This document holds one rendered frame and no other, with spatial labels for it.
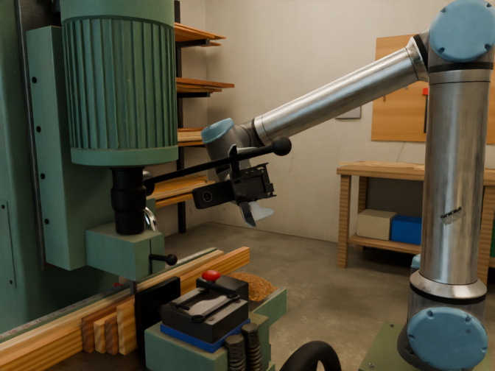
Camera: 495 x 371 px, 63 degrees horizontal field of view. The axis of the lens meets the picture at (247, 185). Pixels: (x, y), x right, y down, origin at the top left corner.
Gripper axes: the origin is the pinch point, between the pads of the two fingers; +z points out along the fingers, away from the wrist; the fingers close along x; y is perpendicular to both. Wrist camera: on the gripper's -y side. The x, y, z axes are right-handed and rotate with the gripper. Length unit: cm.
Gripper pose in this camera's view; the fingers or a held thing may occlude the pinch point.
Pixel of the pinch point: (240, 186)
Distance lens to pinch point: 72.2
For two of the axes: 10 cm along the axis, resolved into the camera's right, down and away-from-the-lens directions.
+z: 0.8, -0.2, -10.0
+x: 2.4, 9.7, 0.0
